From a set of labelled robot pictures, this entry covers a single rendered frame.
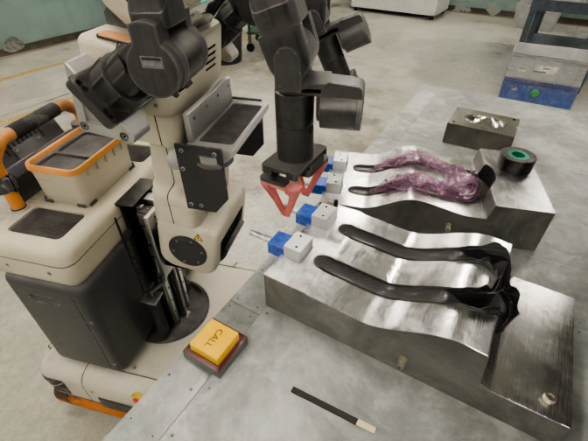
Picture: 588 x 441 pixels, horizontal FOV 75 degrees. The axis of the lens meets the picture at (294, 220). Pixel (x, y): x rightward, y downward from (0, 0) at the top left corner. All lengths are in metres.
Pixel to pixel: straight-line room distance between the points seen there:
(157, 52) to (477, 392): 0.66
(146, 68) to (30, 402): 1.46
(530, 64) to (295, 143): 3.67
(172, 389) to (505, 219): 0.75
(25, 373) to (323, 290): 1.45
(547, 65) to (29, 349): 4.14
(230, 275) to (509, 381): 1.10
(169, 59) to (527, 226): 0.78
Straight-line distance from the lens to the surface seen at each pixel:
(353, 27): 0.95
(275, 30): 0.51
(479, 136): 1.36
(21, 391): 1.87
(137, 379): 1.36
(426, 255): 0.77
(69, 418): 1.72
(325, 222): 0.77
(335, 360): 0.70
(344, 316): 0.66
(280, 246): 0.73
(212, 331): 0.70
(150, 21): 0.57
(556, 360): 0.75
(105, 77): 0.65
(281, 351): 0.71
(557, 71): 4.17
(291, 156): 0.58
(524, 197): 0.98
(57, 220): 1.10
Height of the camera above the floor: 1.40
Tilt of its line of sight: 39 degrees down
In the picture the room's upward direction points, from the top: straight up
